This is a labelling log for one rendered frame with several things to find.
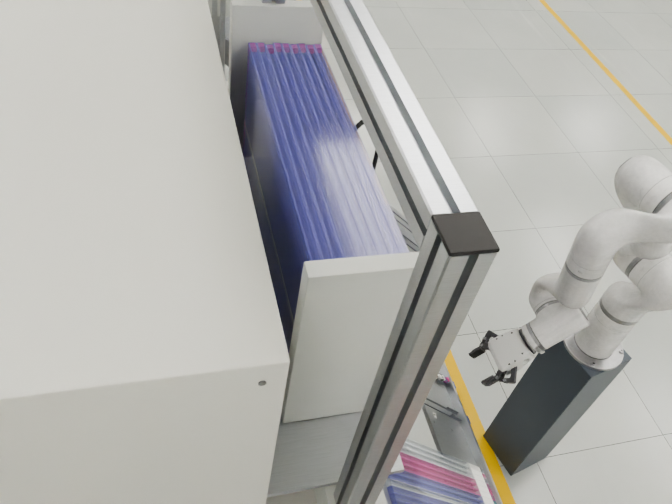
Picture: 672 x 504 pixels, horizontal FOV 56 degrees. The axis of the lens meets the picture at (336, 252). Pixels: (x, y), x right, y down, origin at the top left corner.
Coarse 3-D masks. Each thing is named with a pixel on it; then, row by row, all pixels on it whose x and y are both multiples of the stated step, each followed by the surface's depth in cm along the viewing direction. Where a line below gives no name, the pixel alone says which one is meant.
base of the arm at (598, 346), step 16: (592, 320) 188; (608, 320) 183; (576, 336) 197; (592, 336) 189; (608, 336) 186; (624, 336) 186; (576, 352) 194; (592, 352) 192; (608, 352) 191; (592, 368) 192; (608, 368) 192
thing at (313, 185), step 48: (288, 48) 107; (288, 96) 98; (336, 96) 100; (288, 144) 90; (336, 144) 91; (288, 192) 85; (336, 192) 84; (288, 240) 87; (336, 240) 78; (384, 240) 80; (288, 288) 90; (288, 336) 93
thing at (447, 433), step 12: (444, 384) 177; (432, 396) 165; (444, 396) 173; (432, 408) 161; (444, 408) 167; (432, 420) 156; (444, 420) 163; (456, 420) 170; (432, 432) 153; (444, 432) 158; (456, 432) 165; (444, 444) 154; (456, 444) 160; (456, 456) 155; (468, 456) 162
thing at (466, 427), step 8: (448, 376) 179; (448, 384) 178; (448, 392) 177; (456, 392) 176; (456, 400) 174; (456, 408) 173; (464, 416) 171; (464, 424) 170; (464, 432) 169; (472, 432) 168; (472, 440) 167; (472, 448) 166; (480, 456) 164; (480, 464) 163; (488, 472) 161; (488, 480) 160; (496, 488) 159; (496, 496) 157
